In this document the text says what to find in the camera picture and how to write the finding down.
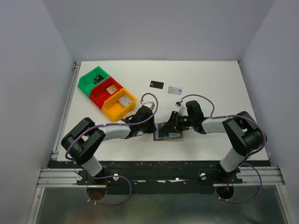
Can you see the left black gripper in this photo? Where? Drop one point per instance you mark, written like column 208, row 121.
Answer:
column 152, row 128

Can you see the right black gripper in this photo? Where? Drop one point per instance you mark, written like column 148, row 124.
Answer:
column 173, row 123

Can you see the brown leather card holder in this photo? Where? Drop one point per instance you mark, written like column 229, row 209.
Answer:
column 171, row 136

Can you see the silver VIP credit card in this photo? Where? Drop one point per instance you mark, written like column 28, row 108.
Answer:
column 174, row 90

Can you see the black credit card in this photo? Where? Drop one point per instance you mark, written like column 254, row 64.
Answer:
column 156, row 84
column 161, row 133

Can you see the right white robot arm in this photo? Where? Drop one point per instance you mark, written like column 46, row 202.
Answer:
column 244, row 134

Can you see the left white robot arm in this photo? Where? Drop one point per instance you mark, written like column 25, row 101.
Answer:
column 84, row 139

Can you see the silver card in yellow bin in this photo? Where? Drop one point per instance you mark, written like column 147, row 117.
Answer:
column 124, row 101

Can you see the gold card in red bin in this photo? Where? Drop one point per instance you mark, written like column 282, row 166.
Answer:
column 111, row 89

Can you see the black card in green bin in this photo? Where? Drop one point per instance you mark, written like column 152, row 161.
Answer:
column 98, row 79

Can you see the yellow plastic bin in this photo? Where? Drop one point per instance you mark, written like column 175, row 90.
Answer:
column 112, row 108

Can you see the red plastic bin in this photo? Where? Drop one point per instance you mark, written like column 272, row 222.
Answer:
column 99, row 94

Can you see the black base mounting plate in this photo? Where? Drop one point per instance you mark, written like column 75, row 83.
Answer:
column 157, row 177

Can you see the green plastic bin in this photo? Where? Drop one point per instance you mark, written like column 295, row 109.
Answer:
column 86, row 84

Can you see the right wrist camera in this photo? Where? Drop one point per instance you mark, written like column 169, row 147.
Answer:
column 180, row 107

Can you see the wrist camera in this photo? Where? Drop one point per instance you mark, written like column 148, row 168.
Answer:
column 150, row 104
column 180, row 107

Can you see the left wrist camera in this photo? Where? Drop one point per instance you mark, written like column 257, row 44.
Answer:
column 150, row 104

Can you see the aluminium rail frame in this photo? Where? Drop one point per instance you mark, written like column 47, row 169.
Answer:
column 40, row 190

